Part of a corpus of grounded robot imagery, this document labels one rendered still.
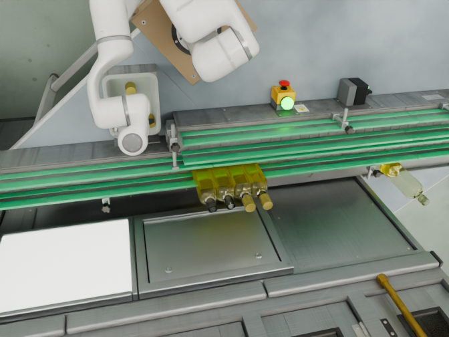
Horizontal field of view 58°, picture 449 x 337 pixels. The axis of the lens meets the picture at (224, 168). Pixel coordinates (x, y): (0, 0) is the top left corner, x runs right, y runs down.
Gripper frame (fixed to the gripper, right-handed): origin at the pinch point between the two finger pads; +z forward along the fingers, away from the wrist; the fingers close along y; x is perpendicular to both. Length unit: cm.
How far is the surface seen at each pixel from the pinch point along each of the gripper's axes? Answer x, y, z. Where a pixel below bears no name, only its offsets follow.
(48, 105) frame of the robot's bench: -2, -35, 59
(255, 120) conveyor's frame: -6.1, 42.4, 6.3
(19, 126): -15, -55, 83
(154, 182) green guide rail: -24.7, 4.8, 7.0
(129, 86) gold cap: 9.0, 0.6, 9.5
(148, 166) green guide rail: -17.7, 3.5, 4.5
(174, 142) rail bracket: -7.8, 12.4, -3.9
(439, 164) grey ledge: -36, 127, 14
